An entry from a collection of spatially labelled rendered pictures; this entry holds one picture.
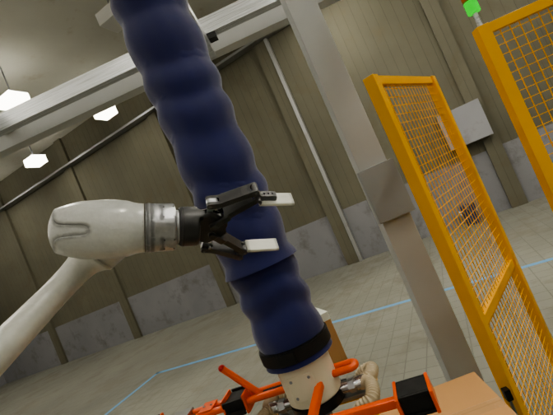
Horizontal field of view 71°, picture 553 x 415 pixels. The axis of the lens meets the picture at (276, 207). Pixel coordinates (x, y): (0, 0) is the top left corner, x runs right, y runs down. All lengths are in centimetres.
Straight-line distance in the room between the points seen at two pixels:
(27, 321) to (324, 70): 187
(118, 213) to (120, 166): 1205
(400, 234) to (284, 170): 784
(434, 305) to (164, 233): 182
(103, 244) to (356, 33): 930
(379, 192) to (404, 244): 32
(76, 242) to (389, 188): 171
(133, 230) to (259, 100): 960
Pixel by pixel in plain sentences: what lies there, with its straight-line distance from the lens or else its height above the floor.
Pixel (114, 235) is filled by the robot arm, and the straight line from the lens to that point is 71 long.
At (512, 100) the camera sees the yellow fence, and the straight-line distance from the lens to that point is 185.
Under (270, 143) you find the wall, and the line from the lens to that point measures 1003.
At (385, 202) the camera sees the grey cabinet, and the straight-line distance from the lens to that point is 214.
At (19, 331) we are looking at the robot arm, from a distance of 84.
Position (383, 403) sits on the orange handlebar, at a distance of 101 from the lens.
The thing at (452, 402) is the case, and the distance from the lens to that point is 151.
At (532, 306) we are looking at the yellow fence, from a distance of 258.
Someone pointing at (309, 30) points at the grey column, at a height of 260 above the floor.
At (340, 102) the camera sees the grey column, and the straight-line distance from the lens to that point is 223.
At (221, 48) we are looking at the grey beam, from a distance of 330.
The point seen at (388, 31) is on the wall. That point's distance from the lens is 968.
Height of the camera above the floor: 171
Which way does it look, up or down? 2 degrees up
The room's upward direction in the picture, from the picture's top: 23 degrees counter-clockwise
